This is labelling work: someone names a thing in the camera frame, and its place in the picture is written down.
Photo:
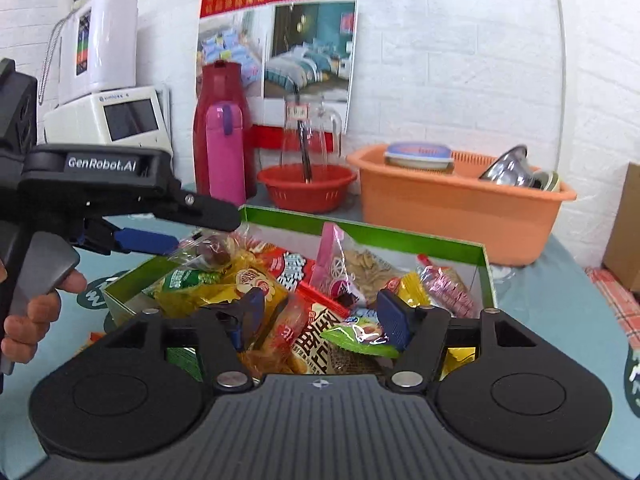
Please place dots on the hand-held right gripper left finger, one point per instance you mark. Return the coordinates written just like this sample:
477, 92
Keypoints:
252, 320

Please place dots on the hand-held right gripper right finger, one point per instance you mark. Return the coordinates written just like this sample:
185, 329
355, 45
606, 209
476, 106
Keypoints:
392, 320

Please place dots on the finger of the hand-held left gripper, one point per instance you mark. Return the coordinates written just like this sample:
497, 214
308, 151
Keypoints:
215, 215
145, 241

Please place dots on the green snack packet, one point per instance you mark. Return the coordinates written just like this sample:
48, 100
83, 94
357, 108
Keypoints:
350, 337

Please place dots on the green cardboard box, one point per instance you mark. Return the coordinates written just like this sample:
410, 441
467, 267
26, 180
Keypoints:
400, 240

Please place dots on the person's left hand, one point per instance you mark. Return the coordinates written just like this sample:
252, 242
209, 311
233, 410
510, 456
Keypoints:
30, 320

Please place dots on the white appliance with screen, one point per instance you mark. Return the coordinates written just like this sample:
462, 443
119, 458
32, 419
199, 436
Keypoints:
75, 120

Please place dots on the pink bottle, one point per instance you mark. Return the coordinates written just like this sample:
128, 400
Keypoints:
225, 160

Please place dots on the pile of snack packets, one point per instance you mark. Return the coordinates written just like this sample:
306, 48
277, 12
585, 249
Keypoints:
300, 270

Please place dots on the red plastic basin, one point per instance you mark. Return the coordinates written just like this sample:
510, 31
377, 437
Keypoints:
305, 195

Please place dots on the orange snack packet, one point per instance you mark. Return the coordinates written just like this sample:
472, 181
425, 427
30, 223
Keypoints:
92, 340

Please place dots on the orange plastic basin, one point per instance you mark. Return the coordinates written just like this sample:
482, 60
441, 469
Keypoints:
450, 215

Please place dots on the white water purifier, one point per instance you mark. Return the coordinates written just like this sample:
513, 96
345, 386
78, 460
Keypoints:
105, 45

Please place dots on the dark red thermos jug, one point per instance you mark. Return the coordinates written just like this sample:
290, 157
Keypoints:
220, 85

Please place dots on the glass pitcher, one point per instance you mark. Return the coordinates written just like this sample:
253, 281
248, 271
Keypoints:
320, 135

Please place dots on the teal printed tablecloth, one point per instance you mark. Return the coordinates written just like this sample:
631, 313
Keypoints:
550, 285

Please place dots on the round tin with blue lid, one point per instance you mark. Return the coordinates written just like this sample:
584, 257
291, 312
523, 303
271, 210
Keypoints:
417, 157

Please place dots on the metal bowl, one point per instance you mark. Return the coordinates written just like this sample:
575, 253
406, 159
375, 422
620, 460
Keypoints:
510, 167

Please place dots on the white ceramic bowl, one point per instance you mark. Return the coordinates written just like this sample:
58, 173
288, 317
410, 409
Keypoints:
550, 180

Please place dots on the red checked cloth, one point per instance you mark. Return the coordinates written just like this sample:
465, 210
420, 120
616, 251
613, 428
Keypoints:
615, 300

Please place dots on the large cardboard box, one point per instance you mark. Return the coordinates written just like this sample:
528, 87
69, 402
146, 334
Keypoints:
625, 230

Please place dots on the wall calendar poster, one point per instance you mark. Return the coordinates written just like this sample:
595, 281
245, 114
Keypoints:
300, 45

